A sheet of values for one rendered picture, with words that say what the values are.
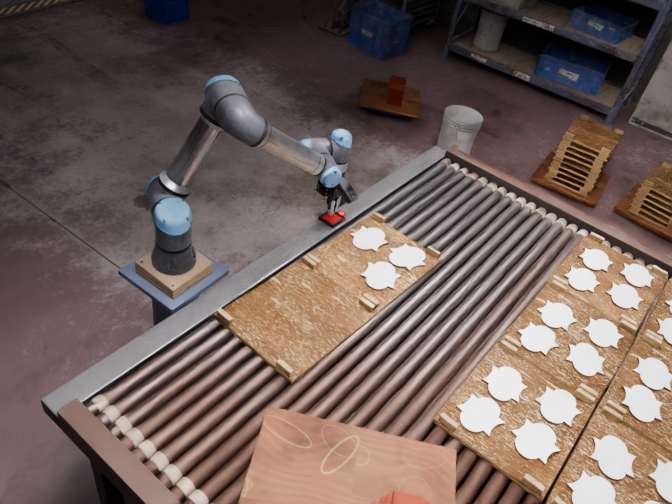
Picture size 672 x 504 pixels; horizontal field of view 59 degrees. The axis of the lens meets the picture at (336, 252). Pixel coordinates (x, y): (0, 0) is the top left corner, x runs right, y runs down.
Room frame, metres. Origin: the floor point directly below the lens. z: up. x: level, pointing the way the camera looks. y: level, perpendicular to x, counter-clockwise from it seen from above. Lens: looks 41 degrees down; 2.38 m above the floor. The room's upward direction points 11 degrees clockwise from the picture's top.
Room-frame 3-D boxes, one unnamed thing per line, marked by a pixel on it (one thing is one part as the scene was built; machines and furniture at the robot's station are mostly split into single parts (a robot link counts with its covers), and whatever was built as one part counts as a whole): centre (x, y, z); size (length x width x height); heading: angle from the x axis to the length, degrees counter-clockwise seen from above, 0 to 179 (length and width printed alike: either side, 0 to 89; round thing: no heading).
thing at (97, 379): (1.72, 0.13, 0.89); 2.08 x 0.09 x 0.06; 148
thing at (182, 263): (1.47, 0.55, 0.97); 0.15 x 0.15 x 0.10
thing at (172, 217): (1.48, 0.54, 1.09); 0.13 x 0.12 x 0.14; 29
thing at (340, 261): (1.67, -0.14, 0.93); 0.41 x 0.35 x 0.02; 146
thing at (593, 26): (5.77, -1.99, 0.72); 0.50 x 0.38 x 0.16; 54
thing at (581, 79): (5.80, -1.91, 0.25); 0.62 x 0.42 x 0.22; 69
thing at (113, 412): (1.66, 0.02, 0.90); 1.95 x 0.05 x 0.05; 148
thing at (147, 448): (1.58, -0.10, 0.90); 1.95 x 0.05 x 0.05; 148
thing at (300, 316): (1.33, 0.08, 0.93); 0.41 x 0.35 x 0.02; 146
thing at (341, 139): (1.88, 0.06, 1.25); 0.09 x 0.08 x 0.11; 119
